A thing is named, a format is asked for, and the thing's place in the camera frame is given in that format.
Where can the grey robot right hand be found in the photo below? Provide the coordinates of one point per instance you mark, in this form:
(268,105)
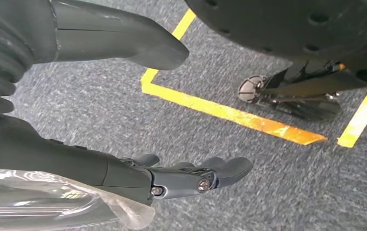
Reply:
(43,156)

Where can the clear plastic cover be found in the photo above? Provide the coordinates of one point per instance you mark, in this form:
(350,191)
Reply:
(43,204)

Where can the black robot foot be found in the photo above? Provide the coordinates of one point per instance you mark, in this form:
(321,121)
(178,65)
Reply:
(311,110)

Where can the black robot leg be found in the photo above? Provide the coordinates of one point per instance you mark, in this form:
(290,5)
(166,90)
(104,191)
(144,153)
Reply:
(314,84)

